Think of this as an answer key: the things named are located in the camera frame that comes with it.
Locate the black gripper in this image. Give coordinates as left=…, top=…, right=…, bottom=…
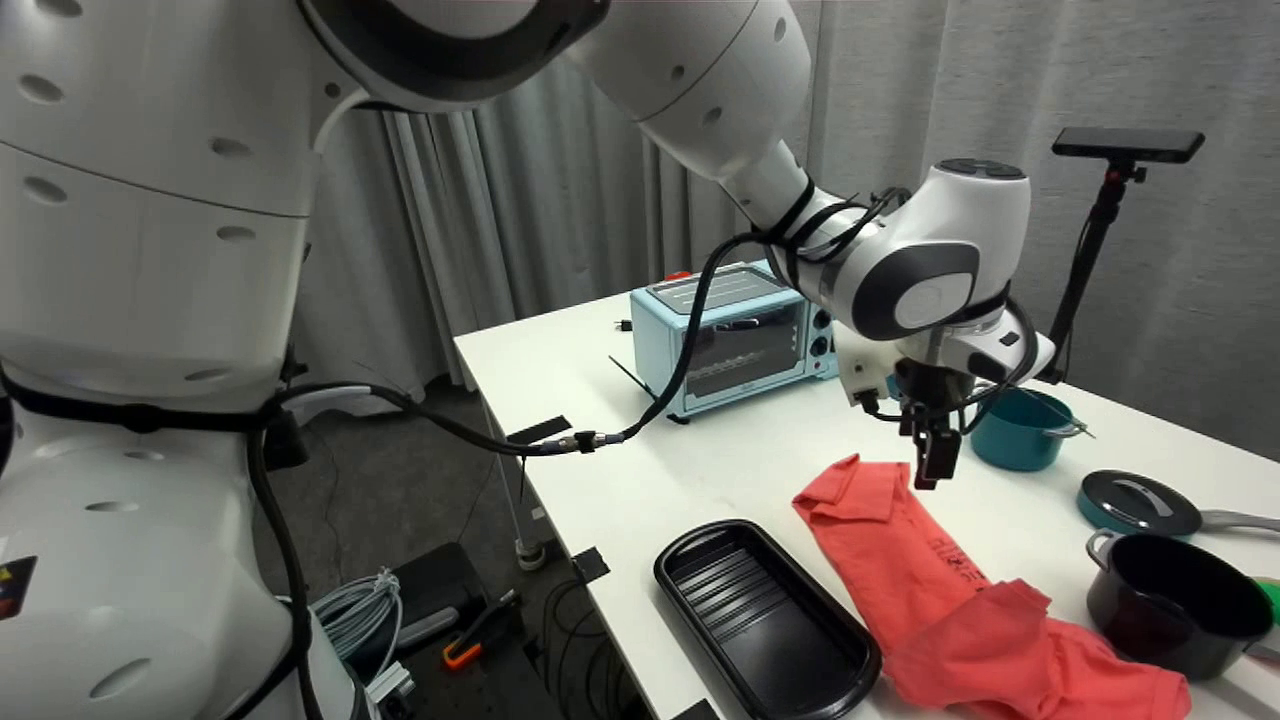
left=888, top=354, right=999, bottom=493

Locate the orange shirt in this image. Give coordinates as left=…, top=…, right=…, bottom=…
left=789, top=453, right=1194, bottom=720

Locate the teal pot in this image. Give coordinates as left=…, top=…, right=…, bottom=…
left=967, top=383, right=1090, bottom=475

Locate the teal frying pan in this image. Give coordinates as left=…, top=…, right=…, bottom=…
left=1075, top=469, right=1280, bottom=542

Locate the light blue toaster oven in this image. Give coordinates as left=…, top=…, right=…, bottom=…
left=628, top=256, right=849, bottom=425

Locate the black grill tray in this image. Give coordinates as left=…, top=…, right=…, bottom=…
left=650, top=514, right=883, bottom=720

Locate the black pot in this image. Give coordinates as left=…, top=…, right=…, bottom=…
left=1083, top=532, right=1280, bottom=688

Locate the grey curtain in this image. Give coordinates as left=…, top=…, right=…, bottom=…
left=282, top=0, right=1280, bottom=462

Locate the black floor box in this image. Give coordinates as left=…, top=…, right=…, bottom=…
left=392, top=541, right=487, bottom=633

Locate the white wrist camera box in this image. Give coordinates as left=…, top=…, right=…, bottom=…
left=837, top=323, right=925, bottom=410

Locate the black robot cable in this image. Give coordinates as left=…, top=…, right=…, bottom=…
left=242, top=185, right=1056, bottom=720

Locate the black camera tripod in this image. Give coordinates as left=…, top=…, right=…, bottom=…
left=1017, top=125, right=1207, bottom=386

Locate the orange handled tool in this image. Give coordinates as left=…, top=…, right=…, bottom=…
left=440, top=584, right=524, bottom=671

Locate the grey cable bundle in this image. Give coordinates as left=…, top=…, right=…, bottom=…
left=317, top=566, right=415, bottom=710

